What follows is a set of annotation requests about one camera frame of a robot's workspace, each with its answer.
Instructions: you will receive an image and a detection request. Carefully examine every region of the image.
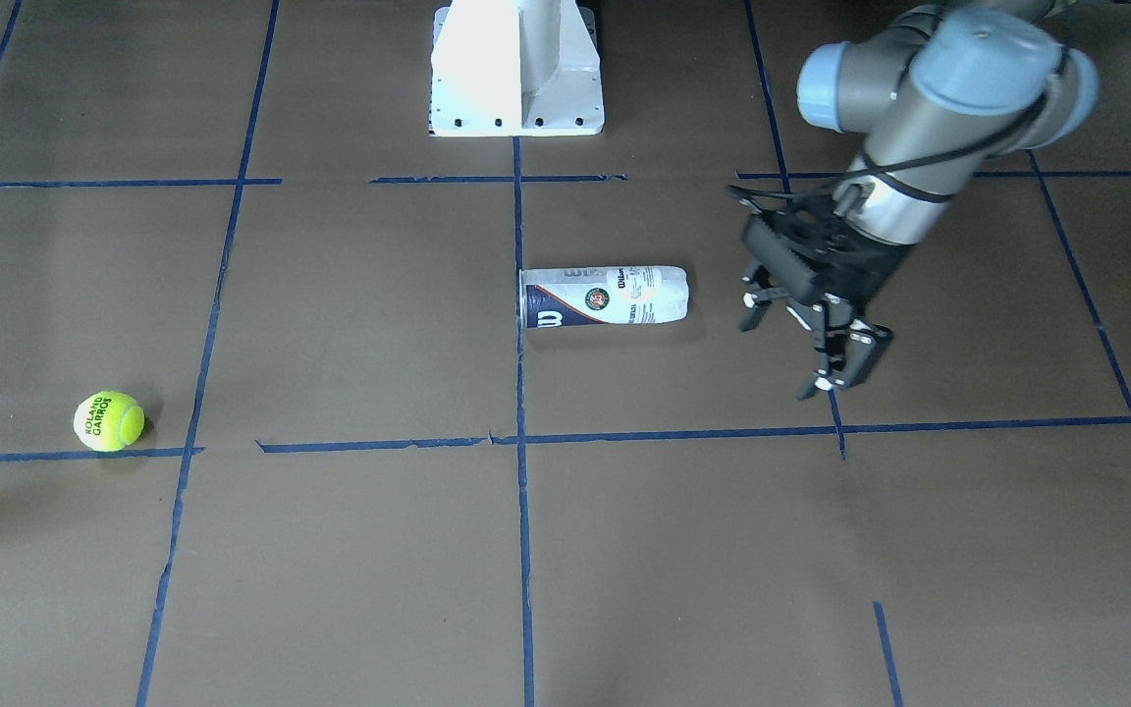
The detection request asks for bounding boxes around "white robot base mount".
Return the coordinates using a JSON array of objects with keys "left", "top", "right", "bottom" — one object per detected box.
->
[{"left": 428, "top": 1, "right": 606, "bottom": 137}]

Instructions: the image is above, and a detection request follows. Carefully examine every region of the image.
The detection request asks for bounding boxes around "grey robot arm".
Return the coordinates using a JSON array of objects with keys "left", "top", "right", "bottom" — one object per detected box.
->
[{"left": 727, "top": 1, "right": 1100, "bottom": 400}]

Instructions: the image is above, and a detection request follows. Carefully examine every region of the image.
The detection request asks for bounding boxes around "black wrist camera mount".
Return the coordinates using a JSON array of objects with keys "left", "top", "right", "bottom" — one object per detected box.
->
[{"left": 726, "top": 186, "right": 854, "bottom": 242}]

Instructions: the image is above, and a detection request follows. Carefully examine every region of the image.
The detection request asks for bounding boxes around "yellow tennis ball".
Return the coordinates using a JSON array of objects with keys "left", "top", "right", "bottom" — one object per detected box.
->
[{"left": 72, "top": 391, "right": 145, "bottom": 452}]

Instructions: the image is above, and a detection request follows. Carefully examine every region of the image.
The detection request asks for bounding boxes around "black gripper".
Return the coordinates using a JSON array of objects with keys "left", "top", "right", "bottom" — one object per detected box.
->
[{"left": 737, "top": 212, "right": 914, "bottom": 400}]

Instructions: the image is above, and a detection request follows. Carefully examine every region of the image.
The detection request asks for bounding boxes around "tennis ball can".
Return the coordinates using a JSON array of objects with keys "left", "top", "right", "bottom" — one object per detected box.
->
[{"left": 517, "top": 265, "right": 690, "bottom": 328}]

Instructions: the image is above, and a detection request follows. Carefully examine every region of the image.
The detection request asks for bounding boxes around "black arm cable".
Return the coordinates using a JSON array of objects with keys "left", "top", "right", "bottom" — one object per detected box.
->
[{"left": 826, "top": 38, "right": 1067, "bottom": 197}]

